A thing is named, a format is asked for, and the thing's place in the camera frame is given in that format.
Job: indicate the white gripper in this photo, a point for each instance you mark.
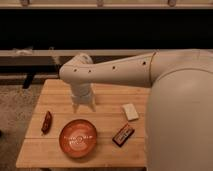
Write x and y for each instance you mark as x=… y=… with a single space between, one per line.
x=82 y=94

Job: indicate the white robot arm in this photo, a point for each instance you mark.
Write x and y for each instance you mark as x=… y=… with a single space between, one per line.
x=179 y=111

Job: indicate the orange round bowl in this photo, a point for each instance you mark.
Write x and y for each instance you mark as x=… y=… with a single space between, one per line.
x=78 y=138

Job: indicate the light wooden table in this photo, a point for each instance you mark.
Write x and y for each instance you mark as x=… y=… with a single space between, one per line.
x=43 y=151

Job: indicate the white sponge block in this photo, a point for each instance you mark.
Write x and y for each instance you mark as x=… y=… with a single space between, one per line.
x=130 y=112

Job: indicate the orange black snack packet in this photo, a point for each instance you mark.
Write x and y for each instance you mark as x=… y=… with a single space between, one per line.
x=123 y=134

